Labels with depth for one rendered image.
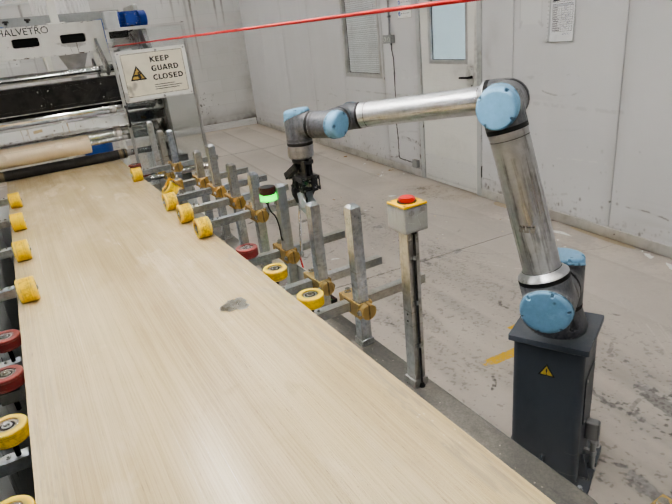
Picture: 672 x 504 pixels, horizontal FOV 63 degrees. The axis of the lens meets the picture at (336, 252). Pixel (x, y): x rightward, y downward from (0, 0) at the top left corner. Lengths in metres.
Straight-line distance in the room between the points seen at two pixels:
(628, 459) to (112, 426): 1.87
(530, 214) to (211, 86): 9.51
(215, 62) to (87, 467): 9.94
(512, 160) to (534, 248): 0.26
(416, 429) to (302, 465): 0.23
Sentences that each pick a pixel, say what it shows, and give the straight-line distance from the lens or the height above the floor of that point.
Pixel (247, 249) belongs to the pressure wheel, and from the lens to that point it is 2.02.
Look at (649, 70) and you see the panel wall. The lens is 4.05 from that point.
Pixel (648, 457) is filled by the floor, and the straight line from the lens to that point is 2.51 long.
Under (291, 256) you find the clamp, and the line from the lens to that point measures 2.03.
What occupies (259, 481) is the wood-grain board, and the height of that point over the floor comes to 0.90.
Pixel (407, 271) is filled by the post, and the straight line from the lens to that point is 1.37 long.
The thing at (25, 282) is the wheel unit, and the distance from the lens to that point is 2.00.
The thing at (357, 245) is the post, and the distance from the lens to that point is 1.57.
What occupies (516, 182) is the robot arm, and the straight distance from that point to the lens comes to 1.62.
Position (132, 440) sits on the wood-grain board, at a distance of 1.23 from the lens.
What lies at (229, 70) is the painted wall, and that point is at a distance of 10.91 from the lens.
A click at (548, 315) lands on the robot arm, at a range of 1.72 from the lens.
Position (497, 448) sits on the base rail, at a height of 0.70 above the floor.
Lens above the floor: 1.63
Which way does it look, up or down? 22 degrees down
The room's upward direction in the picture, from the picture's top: 6 degrees counter-clockwise
